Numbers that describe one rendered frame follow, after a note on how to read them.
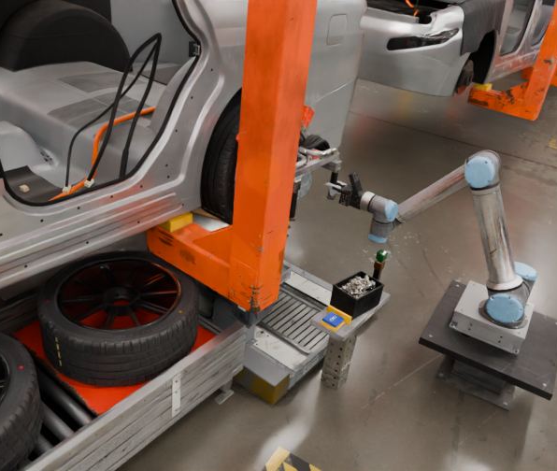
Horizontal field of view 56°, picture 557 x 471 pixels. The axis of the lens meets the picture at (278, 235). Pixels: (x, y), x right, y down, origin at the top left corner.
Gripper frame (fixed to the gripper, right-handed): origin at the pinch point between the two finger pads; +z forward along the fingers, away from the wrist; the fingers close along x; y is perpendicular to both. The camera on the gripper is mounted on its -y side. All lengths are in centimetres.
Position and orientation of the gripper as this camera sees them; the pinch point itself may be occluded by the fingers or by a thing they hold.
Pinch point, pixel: (330, 181)
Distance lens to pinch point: 267.7
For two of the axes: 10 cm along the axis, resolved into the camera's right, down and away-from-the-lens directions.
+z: -7.8, -3.9, 4.9
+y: -1.0, 8.6, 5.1
